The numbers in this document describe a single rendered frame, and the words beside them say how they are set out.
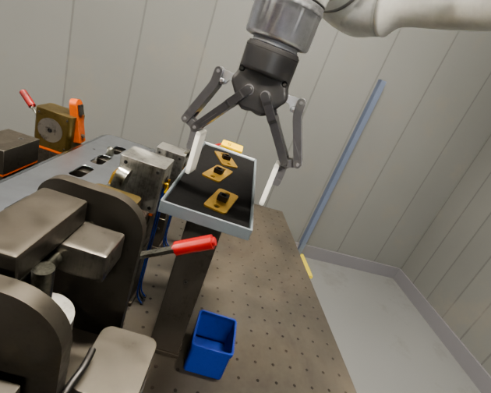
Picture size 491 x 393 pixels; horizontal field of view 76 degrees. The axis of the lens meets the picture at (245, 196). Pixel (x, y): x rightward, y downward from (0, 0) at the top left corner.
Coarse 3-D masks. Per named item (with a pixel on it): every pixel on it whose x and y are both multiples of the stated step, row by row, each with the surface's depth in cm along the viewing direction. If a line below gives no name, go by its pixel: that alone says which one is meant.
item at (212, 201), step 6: (216, 192) 53; (222, 192) 52; (228, 192) 55; (210, 198) 50; (216, 198) 51; (222, 198) 50; (228, 198) 52; (234, 198) 53; (204, 204) 48; (210, 204) 48; (216, 204) 49; (222, 204) 50; (228, 204) 51; (216, 210) 48; (222, 210) 48; (228, 210) 49
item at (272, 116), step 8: (264, 96) 43; (264, 104) 43; (272, 112) 43; (272, 120) 44; (272, 128) 45; (280, 128) 46; (280, 136) 45; (280, 144) 45; (280, 152) 45; (280, 160) 46
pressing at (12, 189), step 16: (80, 144) 92; (96, 144) 95; (112, 144) 99; (128, 144) 104; (48, 160) 78; (64, 160) 80; (80, 160) 83; (112, 160) 89; (16, 176) 66; (32, 176) 68; (48, 176) 70; (96, 176) 78; (0, 192) 60; (16, 192) 62; (32, 192) 63; (0, 208) 56
